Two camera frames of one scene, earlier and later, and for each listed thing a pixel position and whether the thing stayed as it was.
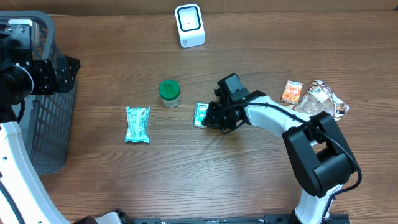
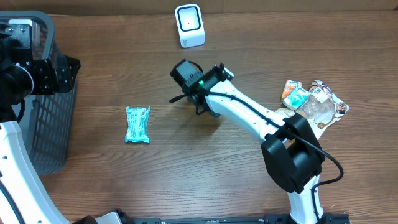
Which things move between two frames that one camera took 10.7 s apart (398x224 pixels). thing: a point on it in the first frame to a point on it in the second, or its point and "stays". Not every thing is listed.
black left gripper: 52,85 stays
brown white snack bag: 319,99 stays
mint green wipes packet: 137,127 stays
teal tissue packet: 199,112 to 296,98
